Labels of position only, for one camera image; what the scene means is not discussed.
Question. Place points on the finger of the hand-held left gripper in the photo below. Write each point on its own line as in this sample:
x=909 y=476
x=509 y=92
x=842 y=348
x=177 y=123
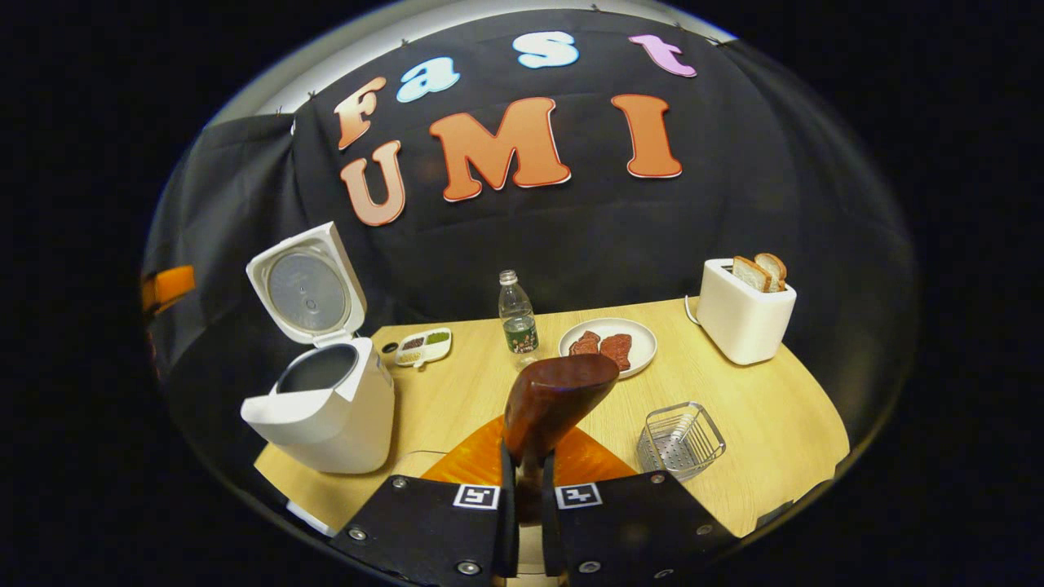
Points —
x=173 y=285

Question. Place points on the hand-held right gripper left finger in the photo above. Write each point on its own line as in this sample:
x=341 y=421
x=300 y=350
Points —
x=509 y=530

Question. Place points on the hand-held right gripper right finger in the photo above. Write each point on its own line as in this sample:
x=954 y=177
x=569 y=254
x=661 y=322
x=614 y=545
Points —
x=550 y=530

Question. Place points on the brown wooden spoon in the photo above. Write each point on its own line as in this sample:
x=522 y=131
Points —
x=546 y=399

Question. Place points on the white rice cooker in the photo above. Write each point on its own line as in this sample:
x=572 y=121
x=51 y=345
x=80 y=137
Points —
x=342 y=424

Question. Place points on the red meat piece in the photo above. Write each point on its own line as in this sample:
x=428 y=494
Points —
x=585 y=344
x=617 y=350

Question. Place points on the white divided grain dish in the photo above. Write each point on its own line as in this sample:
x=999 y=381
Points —
x=424 y=346

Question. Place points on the clear plastic water bottle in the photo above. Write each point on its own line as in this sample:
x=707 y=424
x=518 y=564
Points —
x=519 y=322

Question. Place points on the white round plate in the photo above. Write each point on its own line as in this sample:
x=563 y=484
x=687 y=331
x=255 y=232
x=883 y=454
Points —
x=640 y=338

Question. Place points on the white toaster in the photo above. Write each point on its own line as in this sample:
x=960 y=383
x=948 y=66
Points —
x=742 y=326

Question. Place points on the black backdrop cloth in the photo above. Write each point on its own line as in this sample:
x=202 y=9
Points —
x=612 y=236

